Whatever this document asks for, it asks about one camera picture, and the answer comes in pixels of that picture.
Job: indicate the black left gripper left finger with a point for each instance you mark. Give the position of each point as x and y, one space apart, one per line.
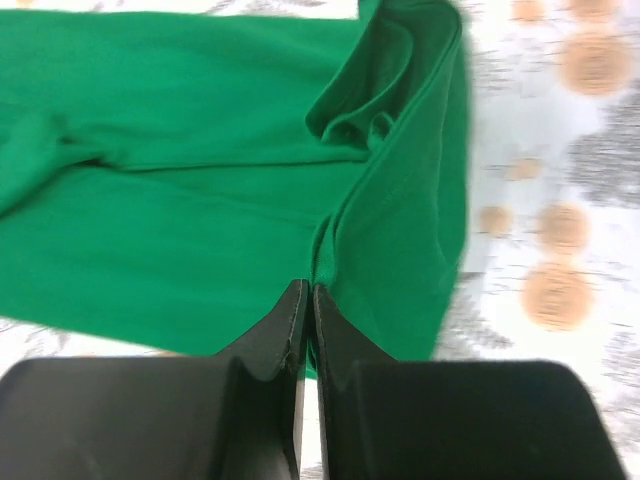
233 415

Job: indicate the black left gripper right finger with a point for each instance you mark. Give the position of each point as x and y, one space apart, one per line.
386 419

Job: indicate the green t shirt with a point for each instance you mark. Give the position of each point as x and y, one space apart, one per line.
165 176

